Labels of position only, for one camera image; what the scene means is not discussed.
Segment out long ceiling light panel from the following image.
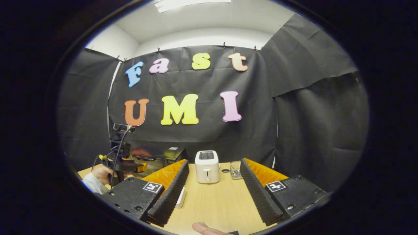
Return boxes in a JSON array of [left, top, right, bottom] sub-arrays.
[[154, 0, 231, 13]]

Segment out small white plate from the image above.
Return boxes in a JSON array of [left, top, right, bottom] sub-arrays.
[[175, 186, 187, 209]]

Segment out white toaster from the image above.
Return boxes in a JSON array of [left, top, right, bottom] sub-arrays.
[[195, 150, 220, 184]]

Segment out wire mesh utensil basket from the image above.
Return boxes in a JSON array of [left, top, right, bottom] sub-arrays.
[[230, 161, 243, 180]]

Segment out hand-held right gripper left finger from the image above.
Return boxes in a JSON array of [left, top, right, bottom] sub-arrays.
[[97, 159, 190, 227]]

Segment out black cable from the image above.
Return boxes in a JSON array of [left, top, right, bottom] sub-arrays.
[[91, 128, 135, 189]]

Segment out black electric oven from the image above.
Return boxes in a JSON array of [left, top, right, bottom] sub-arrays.
[[130, 146, 189, 178]]

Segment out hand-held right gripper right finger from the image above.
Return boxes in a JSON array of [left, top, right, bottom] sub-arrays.
[[239, 158, 330, 227]]

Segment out black backdrop cloth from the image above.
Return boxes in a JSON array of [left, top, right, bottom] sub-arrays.
[[56, 14, 370, 193]]

